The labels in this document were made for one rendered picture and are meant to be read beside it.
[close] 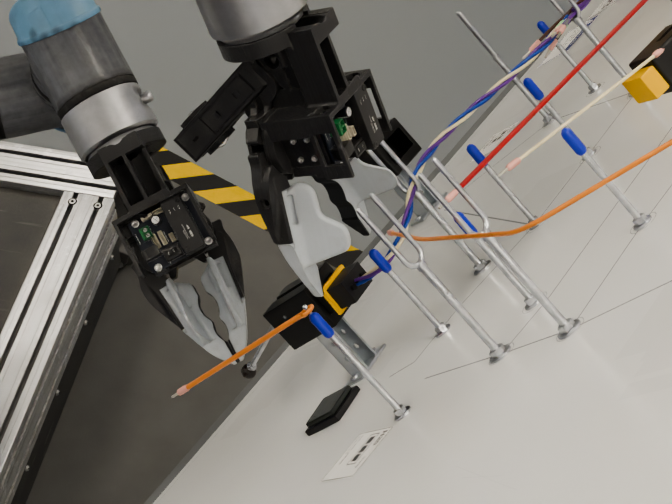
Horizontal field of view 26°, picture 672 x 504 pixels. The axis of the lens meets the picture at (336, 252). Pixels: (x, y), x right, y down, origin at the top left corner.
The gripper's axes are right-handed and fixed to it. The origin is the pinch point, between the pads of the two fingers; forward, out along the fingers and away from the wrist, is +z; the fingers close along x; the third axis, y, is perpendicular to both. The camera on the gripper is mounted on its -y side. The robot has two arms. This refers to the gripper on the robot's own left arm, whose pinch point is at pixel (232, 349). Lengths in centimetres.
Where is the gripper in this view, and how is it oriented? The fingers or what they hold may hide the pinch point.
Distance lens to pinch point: 128.0
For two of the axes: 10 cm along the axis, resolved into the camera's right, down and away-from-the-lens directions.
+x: 8.8, -4.7, 0.3
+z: 4.7, 8.8, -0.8
